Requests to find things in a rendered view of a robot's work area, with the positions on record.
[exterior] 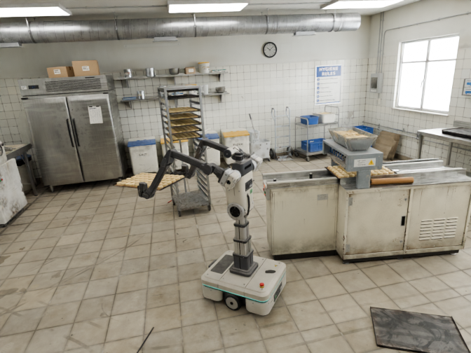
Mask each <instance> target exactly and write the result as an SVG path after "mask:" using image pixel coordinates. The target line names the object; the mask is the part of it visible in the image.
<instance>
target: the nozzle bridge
mask: <svg viewBox="0 0 471 353"><path fill-rule="evenodd" d="M330 149H331V152H332V149H333V150H334V149H335V150H336V151H338V152H339V153H341V155H342V154H343V156H344V158H345V156H346V163H344V161H343V162H342V160H339V158H337V157H335V155H333V153H331V152H330ZM336 151H335V152H336ZM322 154H324V155H326V154H327V155H328V156H329V157H331V166H337V163H335V162H333V160H332V159H334V160H335V161H337V162H338V163H339V164H341V165H343V166H344V167H345V168H346V171H347V172H357V175H356V186H355V188H356V189H366V188H369V187H370V177H371V170H377V169H382V166H383V153H382V152H380V151H378V150H376V149H375V148H372V147H369V149H368V150H366V151H350V150H348V149H347V148H345V147H343V146H342V145H340V144H337V143H336V142H335V141H334V140H333V139H326V140H322Z"/></svg>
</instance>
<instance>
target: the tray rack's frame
mask: <svg viewBox="0 0 471 353"><path fill-rule="evenodd" d="M157 88H158V99H159V105H160V110H161V121H162V126H163V137H164V143H165V153H167V152H168V148H167V142H166V136H165V125H164V120H163V109H162V103H161V92H160V90H164V89H163V88H166V90H182V89H191V88H198V85H178V86H168V87H157ZM179 146H180V153H182V142H181V140H179ZM184 189H185V193H180V196H181V198H180V200H181V202H182V204H180V206H181V211H183V210H187V209H193V208H197V207H204V206H207V208H208V205H209V202H208V199H207V198H206V197H205V196H204V195H203V194H202V193H201V191H200V190H199V189H198V190H197V191H190V192H187V191H186V179H184ZM170 191H171V199H173V200H174V202H175V204H176V206H177V212H178V210H179V209H178V202H177V197H176V195H173V191H172V185H171V186H170ZM178 215H179V212H178Z"/></svg>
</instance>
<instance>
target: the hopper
mask: <svg viewBox="0 0 471 353"><path fill-rule="evenodd" d="M327 129H328V130H329V133H330V135H331V136H332V138H333V140H334V141H335V142H336V143H337V144H340V145H342V146H343V147H345V148H347V149H348V150H350V151H366V150H368V149H369V147H370V146H371V145H372V144H373V143H374V141H375V140H376V138H377V137H378V136H376V135H374V134H371V133H369V132H365V131H364V130H360V129H358V128H356V127H338V128H327ZM334 131H336V132H338V131H342V132H347V131H350V132H354V133H355V132H357V133H358V134H360V135H362V134H363V135H364V136H367V137H357V138H347V137H345V136H342V135H340V134H338V133H336V132H334Z"/></svg>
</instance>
